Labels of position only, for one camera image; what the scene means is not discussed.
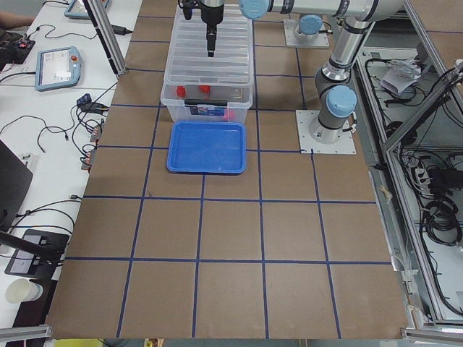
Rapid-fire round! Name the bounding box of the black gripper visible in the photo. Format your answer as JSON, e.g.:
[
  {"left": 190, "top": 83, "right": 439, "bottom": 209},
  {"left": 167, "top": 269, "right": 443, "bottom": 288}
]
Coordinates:
[{"left": 200, "top": 0, "right": 223, "bottom": 57}]

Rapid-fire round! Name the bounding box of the clear plastic box lid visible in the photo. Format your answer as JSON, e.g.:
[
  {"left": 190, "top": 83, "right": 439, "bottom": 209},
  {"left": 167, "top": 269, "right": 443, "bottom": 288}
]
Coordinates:
[{"left": 164, "top": 1, "right": 254, "bottom": 87}]

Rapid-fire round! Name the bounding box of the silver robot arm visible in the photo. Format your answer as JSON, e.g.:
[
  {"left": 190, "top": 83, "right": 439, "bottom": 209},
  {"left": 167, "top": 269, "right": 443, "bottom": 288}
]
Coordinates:
[
  {"left": 294, "top": 14, "right": 333, "bottom": 41},
  {"left": 238, "top": 1, "right": 404, "bottom": 145}
]

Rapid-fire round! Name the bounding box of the clear plastic storage box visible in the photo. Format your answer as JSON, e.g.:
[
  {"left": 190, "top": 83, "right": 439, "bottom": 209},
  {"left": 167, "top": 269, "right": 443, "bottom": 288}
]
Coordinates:
[{"left": 161, "top": 84, "right": 253, "bottom": 123}]

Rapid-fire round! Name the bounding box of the black power adapter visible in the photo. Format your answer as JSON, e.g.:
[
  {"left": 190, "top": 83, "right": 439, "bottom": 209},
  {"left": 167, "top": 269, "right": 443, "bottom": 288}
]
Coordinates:
[{"left": 111, "top": 25, "right": 133, "bottom": 35}]

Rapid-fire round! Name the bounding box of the blue plastic tray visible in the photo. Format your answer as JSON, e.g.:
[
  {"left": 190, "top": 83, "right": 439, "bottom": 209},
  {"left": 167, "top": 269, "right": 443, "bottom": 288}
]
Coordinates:
[{"left": 166, "top": 121, "right": 247, "bottom": 174}]

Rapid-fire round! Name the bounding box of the blue teach pendant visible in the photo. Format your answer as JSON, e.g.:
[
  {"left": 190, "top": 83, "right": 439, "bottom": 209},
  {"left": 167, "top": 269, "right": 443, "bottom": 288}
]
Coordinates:
[
  {"left": 35, "top": 46, "right": 81, "bottom": 91},
  {"left": 64, "top": 0, "right": 90, "bottom": 20}
]

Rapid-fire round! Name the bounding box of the black laptop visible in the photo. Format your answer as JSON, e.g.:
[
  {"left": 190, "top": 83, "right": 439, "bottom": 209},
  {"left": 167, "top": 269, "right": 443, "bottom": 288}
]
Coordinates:
[{"left": 0, "top": 142, "right": 33, "bottom": 231}]

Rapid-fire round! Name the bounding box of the white paper cup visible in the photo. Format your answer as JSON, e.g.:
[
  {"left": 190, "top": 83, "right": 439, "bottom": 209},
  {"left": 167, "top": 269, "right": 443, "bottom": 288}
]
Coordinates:
[{"left": 5, "top": 278, "right": 43, "bottom": 304}]

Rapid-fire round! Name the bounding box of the black box latch handle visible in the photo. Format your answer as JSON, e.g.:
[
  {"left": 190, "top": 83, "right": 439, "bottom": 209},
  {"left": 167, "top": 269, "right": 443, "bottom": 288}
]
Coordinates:
[{"left": 184, "top": 98, "right": 228, "bottom": 108}]

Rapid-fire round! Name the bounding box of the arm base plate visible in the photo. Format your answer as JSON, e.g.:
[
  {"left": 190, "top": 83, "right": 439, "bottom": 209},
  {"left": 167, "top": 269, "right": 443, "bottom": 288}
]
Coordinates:
[
  {"left": 284, "top": 20, "right": 330, "bottom": 49},
  {"left": 296, "top": 110, "right": 357, "bottom": 155}
]

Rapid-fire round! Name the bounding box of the aluminium frame post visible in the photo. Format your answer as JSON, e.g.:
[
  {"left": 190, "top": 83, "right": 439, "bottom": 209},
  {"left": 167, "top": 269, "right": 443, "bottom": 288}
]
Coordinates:
[{"left": 83, "top": 0, "right": 127, "bottom": 76}]

